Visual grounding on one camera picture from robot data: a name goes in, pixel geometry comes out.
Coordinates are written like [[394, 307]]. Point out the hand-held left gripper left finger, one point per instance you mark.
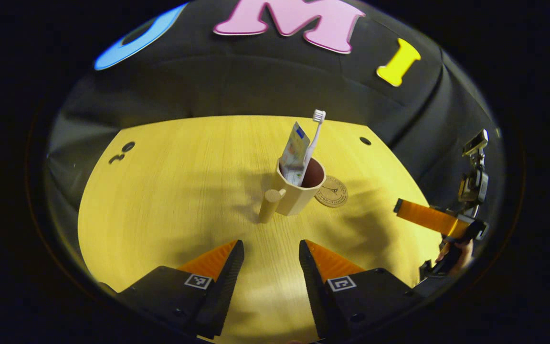
[[229, 286]]

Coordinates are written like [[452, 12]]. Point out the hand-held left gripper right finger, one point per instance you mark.
[[313, 286]]

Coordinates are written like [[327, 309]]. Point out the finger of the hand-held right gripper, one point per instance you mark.
[[428, 217]]

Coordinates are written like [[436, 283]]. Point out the beige cup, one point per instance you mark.
[[294, 198]]

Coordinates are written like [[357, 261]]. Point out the round brown coaster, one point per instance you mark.
[[334, 193]]

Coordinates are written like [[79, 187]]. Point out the white toothpaste tube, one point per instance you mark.
[[295, 153]]

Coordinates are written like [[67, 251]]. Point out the white toothbrush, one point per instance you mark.
[[314, 138]]

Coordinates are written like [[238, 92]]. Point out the black backdrop cloth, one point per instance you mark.
[[256, 81]]

